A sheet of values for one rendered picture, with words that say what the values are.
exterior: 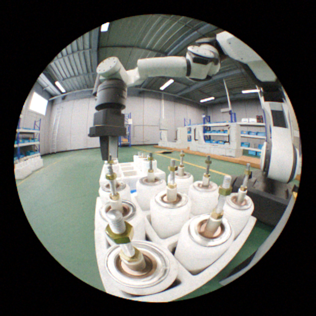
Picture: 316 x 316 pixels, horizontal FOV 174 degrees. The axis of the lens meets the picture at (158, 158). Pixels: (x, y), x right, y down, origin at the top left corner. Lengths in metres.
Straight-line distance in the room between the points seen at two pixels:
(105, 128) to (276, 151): 0.48
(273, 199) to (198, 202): 0.39
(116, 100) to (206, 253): 0.33
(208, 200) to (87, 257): 0.46
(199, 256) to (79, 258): 0.41
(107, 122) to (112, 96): 0.07
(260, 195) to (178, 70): 0.56
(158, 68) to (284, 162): 0.45
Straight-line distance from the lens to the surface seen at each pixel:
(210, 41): 0.55
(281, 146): 0.40
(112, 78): 0.31
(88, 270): 0.44
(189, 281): 0.21
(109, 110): 0.26
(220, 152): 2.38
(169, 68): 0.30
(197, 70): 0.31
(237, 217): 0.24
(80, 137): 6.72
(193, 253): 0.16
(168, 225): 0.23
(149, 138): 6.79
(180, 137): 3.50
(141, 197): 0.32
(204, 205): 0.29
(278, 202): 0.55
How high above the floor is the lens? 0.38
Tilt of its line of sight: 10 degrees down
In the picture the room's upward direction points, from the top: straight up
